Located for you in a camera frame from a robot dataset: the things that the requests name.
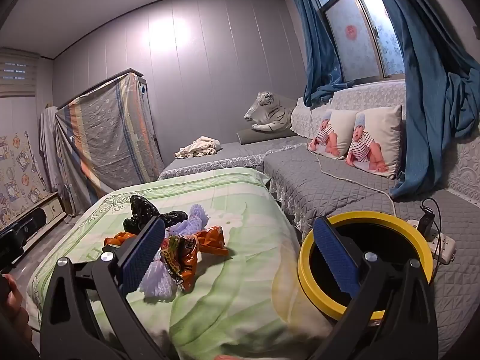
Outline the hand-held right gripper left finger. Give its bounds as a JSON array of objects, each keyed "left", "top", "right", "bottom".
[{"left": 39, "top": 215, "right": 167, "bottom": 360}]

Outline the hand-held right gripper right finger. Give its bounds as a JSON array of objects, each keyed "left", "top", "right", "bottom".
[{"left": 312, "top": 215, "right": 439, "bottom": 360}]

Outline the colourful dark snack wrapper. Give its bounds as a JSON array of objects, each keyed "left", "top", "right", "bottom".
[{"left": 161, "top": 233, "right": 200, "bottom": 292}]

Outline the yellow rimmed trash bin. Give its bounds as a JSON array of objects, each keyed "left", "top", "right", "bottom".
[{"left": 272, "top": 211, "right": 434, "bottom": 331}]

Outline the purple foam fruit net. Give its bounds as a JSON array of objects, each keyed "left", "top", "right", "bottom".
[{"left": 139, "top": 204, "right": 214, "bottom": 302}]

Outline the orange snack wrapper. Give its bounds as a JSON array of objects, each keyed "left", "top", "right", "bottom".
[{"left": 195, "top": 225, "right": 229, "bottom": 256}]

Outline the person's left hand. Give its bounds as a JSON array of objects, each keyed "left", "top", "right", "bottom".
[{"left": 0, "top": 274, "right": 31, "bottom": 340}]

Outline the orange peel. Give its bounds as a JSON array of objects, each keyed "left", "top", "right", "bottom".
[{"left": 104, "top": 232, "right": 137, "bottom": 248}]

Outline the knotted black plastic bag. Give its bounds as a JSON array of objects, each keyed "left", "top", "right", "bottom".
[{"left": 159, "top": 211, "right": 189, "bottom": 229}]

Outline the white low cabinet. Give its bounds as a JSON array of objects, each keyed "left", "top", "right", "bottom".
[{"left": 0, "top": 191, "right": 67, "bottom": 241}]

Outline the black charger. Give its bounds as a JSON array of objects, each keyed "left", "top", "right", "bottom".
[{"left": 417, "top": 197, "right": 441, "bottom": 241}]

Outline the green floral blanket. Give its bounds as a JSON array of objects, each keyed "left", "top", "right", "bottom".
[{"left": 26, "top": 167, "right": 338, "bottom": 360}]

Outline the plain grey hanging cloth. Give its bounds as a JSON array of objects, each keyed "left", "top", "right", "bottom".
[{"left": 38, "top": 106, "right": 62, "bottom": 196}]

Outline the white power strip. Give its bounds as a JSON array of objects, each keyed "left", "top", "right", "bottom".
[{"left": 407, "top": 219, "right": 456, "bottom": 265}]

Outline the cream crumpled cloth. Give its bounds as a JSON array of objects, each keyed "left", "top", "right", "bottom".
[{"left": 174, "top": 135, "right": 222, "bottom": 159}]

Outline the striped sheet covered rack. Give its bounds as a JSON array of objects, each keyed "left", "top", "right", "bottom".
[{"left": 55, "top": 71, "right": 166, "bottom": 211}]

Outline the baby print pillow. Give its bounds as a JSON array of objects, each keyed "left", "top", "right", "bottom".
[
  {"left": 307, "top": 109, "right": 357, "bottom": 160},
  {"left": 345, "top": 105, "right": 404, "bottom": 179}
]

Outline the grey bolster cushion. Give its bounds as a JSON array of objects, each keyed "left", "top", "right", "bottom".
[{"left": 236, "top": 127, "right": 297, "bottom": 146}]

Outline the white tiger plush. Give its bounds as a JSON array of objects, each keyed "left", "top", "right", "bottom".
[{"left": 244, "top": 91, "right": 297, "bottom": 133}]

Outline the grey window blind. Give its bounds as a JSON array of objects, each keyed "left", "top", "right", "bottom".
[{"left": 0, "top": 47, "right": 41, "bottom": 99}]

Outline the frosted window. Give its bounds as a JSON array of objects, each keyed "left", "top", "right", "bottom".
[{"left": 304, "top": 0, "right": 409, "bottom": 81}]

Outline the cartoon print wall mat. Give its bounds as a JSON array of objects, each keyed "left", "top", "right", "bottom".
[{"left": 0, "top": 131, "right": 49, "bottom": 229}]

